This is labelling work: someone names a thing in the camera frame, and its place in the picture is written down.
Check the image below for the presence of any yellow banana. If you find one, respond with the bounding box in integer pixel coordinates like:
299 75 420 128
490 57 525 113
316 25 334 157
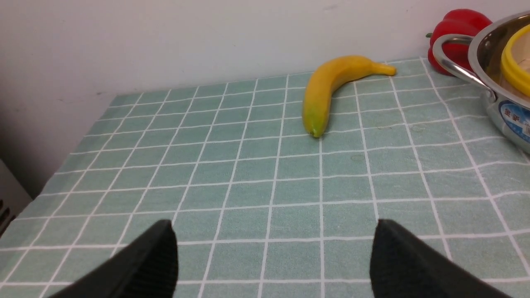
301 56 397 138

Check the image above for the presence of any green checkered tablecloth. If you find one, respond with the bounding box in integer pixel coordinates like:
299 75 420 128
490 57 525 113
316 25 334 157
1 58 529 298

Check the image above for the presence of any red bell pepper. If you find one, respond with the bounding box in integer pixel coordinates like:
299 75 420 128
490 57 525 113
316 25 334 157
426 9 493 77

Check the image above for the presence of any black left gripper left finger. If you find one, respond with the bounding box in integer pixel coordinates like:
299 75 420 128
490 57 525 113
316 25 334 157
53 219 178 298

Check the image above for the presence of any stainless steel pot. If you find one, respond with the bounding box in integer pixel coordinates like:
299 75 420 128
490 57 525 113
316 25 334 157
432 11 530 153

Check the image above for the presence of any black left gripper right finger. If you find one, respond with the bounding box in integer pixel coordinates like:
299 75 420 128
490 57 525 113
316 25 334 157
369 219 507 298

